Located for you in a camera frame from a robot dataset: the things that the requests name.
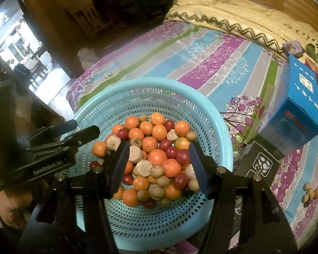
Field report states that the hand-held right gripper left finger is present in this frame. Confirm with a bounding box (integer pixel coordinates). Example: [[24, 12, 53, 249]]
[[17, 140, 130, 254]]

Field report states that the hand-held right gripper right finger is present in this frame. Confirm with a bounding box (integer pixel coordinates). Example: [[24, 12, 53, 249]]
[[188, 140, 298, 254]]

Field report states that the wooden stool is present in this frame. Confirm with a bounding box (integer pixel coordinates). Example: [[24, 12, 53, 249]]
[[66, 0, 114, 36]]

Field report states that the dark dining table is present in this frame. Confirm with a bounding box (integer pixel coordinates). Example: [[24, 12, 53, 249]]
[[13, 55, 49, 85]]

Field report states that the cream quilt with zigzag border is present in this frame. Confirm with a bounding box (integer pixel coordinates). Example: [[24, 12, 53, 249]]
[[163, 0, 318, 61]]

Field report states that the blue cardboard box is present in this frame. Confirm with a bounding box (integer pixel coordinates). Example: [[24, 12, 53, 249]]
[[257, 55, 318, 158]]

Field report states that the light blue plastic basket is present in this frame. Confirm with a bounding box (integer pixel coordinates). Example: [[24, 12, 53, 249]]
[[60, 78, 234, 249]]

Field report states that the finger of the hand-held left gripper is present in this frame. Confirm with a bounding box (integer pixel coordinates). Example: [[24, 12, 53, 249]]
[[29, 119, 78, 143], [26, 126, 100, 159]]

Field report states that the striped floral bedsheet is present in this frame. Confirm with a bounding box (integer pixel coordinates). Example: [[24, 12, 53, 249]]
[[66, 22, 318, 254]]

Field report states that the group of brown longans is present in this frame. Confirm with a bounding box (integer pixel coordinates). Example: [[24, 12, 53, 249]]
[[301, 182, 316, 204]]

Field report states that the white plastic bag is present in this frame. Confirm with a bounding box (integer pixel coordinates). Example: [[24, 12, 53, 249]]
[[78, 47, 101, 66]]

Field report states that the black cardboard box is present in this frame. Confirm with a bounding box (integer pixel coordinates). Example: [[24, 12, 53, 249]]
[[232, 141, 281, 191]]

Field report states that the pile of tangerines and longans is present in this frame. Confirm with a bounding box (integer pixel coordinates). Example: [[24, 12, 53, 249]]
[[89, 112, 198, 209]]

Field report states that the person's left hand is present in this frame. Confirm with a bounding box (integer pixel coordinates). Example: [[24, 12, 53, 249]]
[[0, 182, 49, 228]]

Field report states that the purple tissue packet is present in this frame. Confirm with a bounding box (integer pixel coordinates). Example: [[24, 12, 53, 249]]
[[282, 40, 305, 57]]

